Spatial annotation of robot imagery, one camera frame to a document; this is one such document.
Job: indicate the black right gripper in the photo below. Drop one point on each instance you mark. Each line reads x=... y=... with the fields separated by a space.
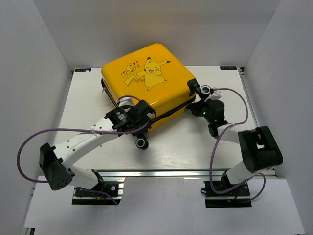
x=198 y=106

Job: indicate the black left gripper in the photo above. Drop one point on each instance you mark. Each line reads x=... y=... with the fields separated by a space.
x=144 y=122

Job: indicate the yellow hard-shell suitcase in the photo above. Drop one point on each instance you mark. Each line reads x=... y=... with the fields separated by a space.
x=155 y=75

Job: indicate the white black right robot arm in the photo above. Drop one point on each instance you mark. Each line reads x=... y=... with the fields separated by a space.
x=258 y=146

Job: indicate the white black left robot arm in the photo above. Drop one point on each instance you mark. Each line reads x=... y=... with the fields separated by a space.
x=57 y=162

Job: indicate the blue left table logo sticker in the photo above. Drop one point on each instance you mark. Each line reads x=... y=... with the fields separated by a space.
x=82 y=70

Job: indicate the white foreground board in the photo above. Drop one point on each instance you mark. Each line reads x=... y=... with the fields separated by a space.
x=165 y=206

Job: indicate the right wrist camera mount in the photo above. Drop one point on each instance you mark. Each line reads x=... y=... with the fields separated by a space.
x=214 y=95

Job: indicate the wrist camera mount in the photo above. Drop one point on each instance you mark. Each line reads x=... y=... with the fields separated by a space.
x=214 y=95
x=125 y=101

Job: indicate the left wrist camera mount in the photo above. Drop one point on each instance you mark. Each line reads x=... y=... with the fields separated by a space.
x=125 y=101

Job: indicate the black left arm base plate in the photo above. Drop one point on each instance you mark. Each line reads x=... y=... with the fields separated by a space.
x=110 y=193

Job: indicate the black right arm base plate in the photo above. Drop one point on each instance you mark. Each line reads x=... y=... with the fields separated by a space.
x=237 y=198

